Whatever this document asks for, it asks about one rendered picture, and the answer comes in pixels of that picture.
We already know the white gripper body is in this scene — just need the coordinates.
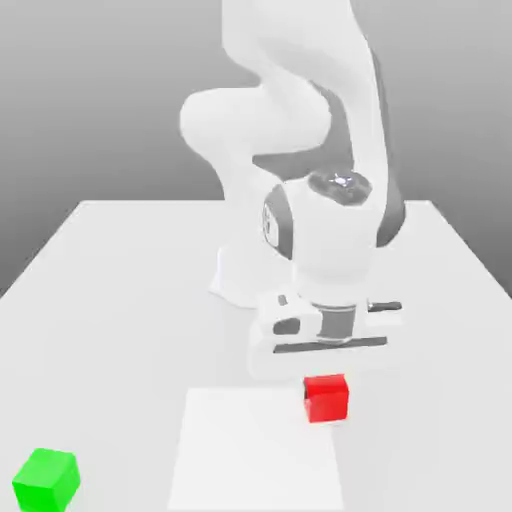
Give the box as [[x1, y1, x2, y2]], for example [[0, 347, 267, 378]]
[[246, 322, 403, 383]]

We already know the small red cube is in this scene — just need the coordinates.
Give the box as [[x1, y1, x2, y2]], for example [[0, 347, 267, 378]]
[[302, 373, 350, 424]]

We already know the small green cube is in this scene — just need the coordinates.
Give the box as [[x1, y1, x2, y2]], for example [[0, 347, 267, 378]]
[[11, 447, 82, 512]]

